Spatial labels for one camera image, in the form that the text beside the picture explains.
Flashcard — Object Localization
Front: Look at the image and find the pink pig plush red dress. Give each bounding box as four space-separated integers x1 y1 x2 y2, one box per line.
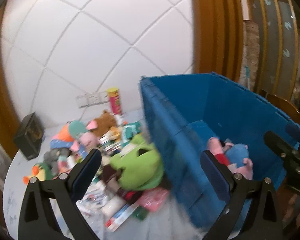
207 137 234 166

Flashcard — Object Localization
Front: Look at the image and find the pink pig plush blue shirt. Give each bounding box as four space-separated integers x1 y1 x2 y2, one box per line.
223 142 254 180

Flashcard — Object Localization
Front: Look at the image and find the yellow duck plush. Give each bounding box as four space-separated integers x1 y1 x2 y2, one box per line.
23 163 53 185

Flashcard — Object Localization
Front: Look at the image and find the grey plush toy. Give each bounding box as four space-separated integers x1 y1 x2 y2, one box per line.
43 148 70 168

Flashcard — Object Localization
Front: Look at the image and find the white red toothpaste box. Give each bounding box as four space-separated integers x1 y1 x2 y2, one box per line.
105 202 139 232

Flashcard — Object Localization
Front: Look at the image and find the black speaker box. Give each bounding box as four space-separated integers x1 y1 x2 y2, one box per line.
13 113 44 160

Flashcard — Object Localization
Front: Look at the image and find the orange plush toy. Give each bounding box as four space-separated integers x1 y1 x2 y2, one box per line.
52 124 74 142

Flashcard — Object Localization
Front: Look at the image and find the blue plastic storage crate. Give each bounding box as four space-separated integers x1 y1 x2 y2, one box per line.
140 73 299 229

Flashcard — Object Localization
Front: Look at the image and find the teal pig plush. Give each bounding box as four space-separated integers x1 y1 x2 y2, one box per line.
68 120 99 152

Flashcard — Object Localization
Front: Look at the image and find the pink tissue pack right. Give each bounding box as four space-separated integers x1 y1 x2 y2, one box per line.
137 187 170 212

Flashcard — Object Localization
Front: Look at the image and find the brown bear plush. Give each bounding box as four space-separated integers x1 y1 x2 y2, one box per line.
90 109 117 137

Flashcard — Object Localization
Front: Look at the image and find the green frog plush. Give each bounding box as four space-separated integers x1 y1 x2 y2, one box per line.
110 134 164 191

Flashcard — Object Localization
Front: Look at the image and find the pink yellow canister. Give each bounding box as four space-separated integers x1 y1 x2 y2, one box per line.
107 87 122 115

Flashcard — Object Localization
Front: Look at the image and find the white wall socket panel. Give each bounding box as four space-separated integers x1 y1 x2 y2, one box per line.
76 92 109 108

